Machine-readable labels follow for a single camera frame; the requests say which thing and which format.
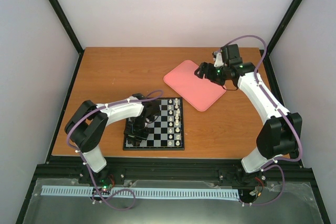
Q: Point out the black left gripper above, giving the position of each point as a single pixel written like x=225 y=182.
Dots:
x=132 y=138

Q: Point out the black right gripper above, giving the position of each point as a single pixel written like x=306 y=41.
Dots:
x=208 y=73

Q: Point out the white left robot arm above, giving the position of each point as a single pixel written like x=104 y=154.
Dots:
x=85 y=128

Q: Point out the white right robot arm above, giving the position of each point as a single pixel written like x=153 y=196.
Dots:
x=280 y=134

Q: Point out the black and white chessboard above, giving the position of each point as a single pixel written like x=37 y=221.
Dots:
x=159 y=130

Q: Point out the pink plastic tray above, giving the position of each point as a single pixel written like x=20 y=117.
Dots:
x=200 y=93

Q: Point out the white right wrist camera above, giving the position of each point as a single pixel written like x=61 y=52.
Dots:
x=218 y=60

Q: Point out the black aluminium frame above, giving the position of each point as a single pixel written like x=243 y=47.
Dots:
x=162 y=169

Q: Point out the light blue cable duct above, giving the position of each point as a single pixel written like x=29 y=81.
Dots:
x=146 y=193

